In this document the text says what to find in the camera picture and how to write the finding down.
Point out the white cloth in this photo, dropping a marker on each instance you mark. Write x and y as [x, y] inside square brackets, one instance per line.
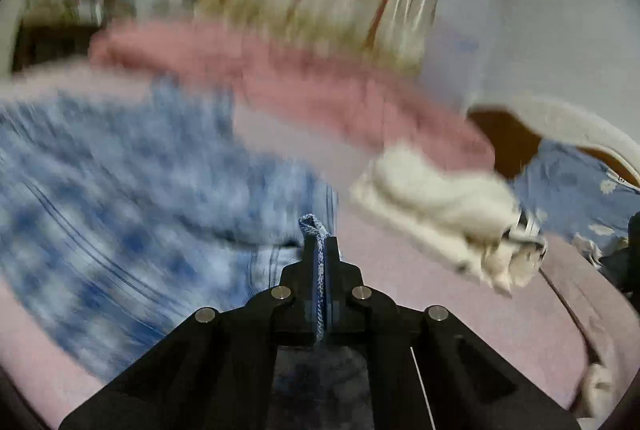
[595, 390]

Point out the blue floral pillow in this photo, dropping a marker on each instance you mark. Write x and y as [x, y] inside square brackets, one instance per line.
[565, 190]

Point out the white wooden headboard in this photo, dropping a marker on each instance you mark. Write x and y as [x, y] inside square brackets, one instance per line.
[565, 115]

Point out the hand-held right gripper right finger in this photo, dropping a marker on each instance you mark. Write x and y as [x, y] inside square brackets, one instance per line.
[340, 280]

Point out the cream folded clothes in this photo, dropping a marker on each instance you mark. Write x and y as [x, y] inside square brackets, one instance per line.
[430, 200]

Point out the pink checked quilt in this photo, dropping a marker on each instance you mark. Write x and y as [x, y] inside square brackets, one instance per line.
[300, 80]

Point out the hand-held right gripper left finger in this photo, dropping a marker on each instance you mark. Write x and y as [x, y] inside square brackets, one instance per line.
[300, 280]

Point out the dark cloth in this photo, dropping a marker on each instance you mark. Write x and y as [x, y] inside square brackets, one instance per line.
[625, 260]

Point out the blue plaid shirt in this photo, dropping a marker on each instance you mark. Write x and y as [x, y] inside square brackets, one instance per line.
[125, 210]

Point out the dark wooden side table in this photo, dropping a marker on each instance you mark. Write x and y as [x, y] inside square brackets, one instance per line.
[40, 45]

